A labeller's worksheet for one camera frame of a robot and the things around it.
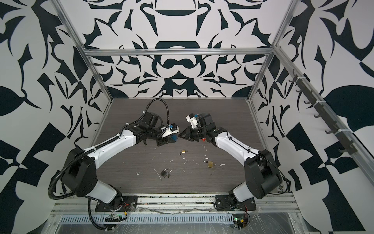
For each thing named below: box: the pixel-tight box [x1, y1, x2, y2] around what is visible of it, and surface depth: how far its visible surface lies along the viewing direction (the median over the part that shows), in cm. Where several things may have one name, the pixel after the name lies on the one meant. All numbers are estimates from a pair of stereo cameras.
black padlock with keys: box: [159, 168, 170, 178], surface depth 86 cm
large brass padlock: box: [202, 156, 214, 169], surface depth 89 cm
